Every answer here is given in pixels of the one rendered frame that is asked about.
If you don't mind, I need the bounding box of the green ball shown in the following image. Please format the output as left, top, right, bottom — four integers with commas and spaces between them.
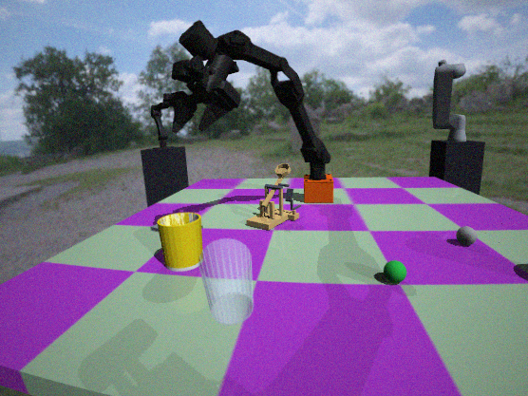
384, 260, 406, 283

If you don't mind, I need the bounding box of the yellow mug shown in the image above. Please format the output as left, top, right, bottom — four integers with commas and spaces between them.
157, 213, 203, 272

